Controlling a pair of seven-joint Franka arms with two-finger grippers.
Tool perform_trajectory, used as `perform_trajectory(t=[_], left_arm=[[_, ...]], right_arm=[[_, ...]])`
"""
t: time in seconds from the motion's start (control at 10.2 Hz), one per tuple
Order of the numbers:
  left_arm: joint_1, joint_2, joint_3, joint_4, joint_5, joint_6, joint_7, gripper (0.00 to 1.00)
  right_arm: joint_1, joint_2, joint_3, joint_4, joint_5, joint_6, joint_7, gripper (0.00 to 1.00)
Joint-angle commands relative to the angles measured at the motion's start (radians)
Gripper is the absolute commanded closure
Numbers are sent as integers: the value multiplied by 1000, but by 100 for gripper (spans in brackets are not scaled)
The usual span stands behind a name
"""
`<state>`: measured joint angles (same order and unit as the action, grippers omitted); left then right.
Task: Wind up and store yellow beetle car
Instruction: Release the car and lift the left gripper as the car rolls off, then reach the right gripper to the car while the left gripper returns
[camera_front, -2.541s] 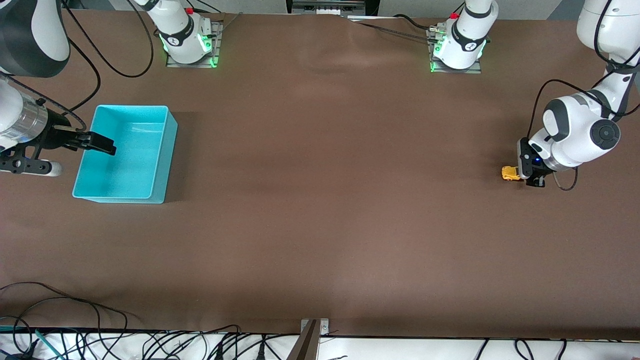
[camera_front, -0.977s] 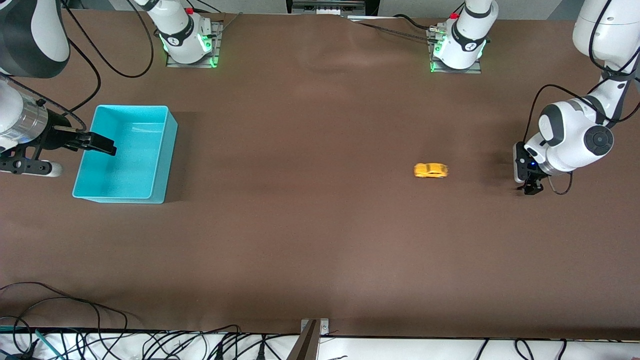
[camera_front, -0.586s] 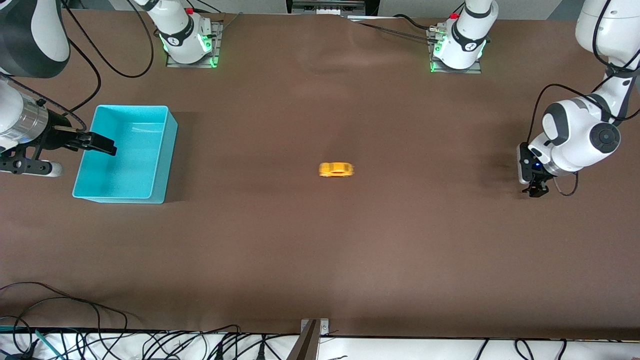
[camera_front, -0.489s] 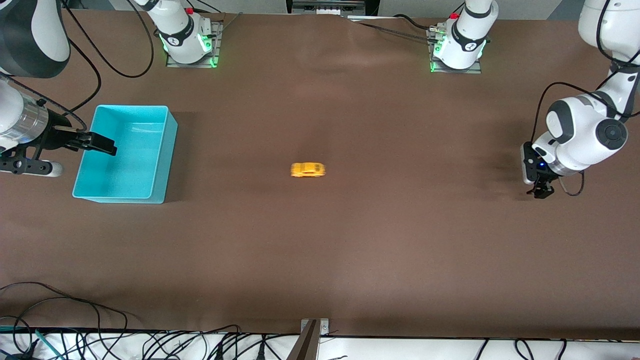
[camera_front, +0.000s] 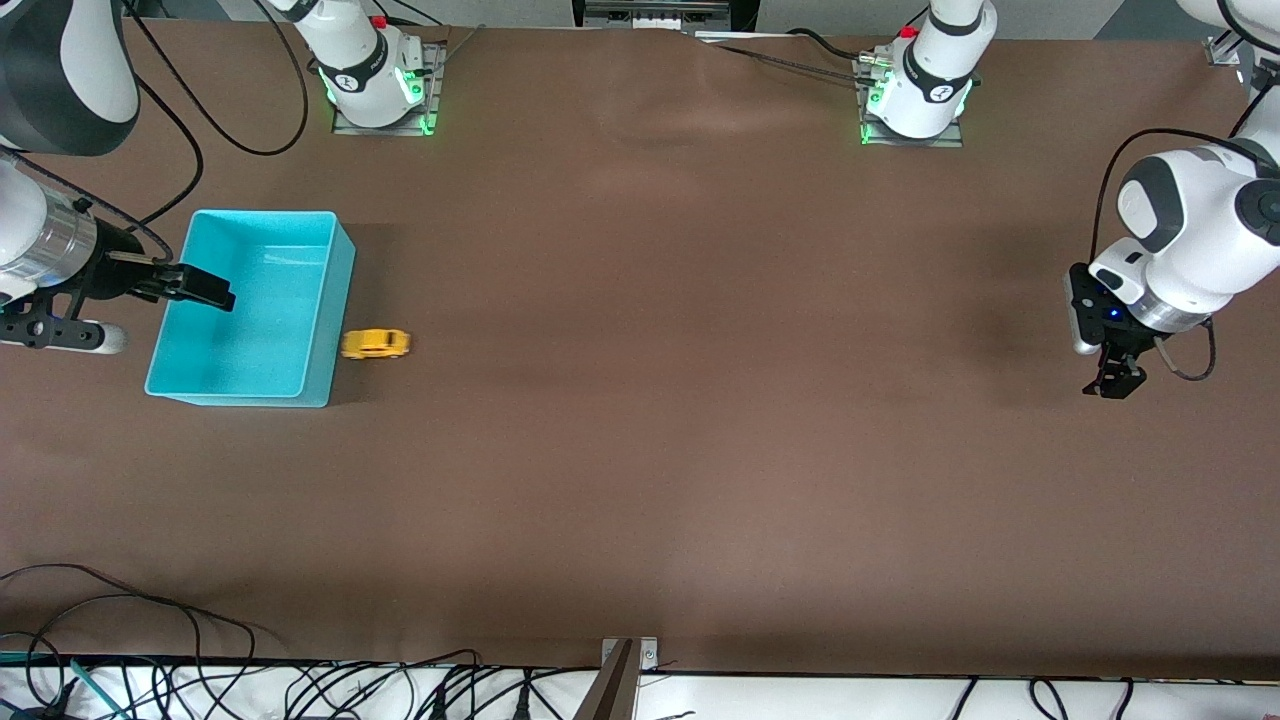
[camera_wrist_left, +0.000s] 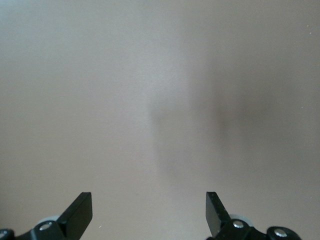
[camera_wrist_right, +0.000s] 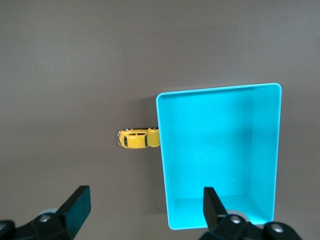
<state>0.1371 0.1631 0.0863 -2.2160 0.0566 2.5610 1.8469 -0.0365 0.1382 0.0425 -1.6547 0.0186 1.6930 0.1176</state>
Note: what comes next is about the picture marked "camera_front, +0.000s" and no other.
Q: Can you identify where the yellow beetle toy car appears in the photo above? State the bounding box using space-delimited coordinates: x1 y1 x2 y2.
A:
339 327 412 362

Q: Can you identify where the turquoise plastic bin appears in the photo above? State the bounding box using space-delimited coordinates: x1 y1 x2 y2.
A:
144 208 357 409

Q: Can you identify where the white table edge ledge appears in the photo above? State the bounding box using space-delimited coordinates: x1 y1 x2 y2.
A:
0 660 1280 720

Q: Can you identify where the brown table cover sheet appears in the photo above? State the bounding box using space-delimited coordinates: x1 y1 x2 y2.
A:
0 18 1280 679

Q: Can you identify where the grey metal power strip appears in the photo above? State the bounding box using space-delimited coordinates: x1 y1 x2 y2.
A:
572 0 758 33

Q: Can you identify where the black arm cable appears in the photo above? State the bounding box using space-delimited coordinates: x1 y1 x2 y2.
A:
1094 0 1280 384
20 75 208 263
125 0 309 157

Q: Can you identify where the aluminium frame profile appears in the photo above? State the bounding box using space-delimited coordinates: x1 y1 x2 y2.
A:
1203 28 1263 71

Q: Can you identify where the thin dark cable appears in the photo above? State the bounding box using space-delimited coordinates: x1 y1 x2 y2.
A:
0 563 286 641

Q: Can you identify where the black looped cable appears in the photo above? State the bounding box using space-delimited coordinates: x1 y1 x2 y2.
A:
0 595 261 720
280 648 601 720

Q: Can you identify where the teal cable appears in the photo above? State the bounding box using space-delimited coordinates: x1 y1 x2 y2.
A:
0 652 131 720

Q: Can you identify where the black base cable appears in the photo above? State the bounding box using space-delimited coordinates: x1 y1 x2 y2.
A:
785 27 876 63

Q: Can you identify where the grey metal bracket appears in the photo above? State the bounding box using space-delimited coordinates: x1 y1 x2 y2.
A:
598 636 661 720

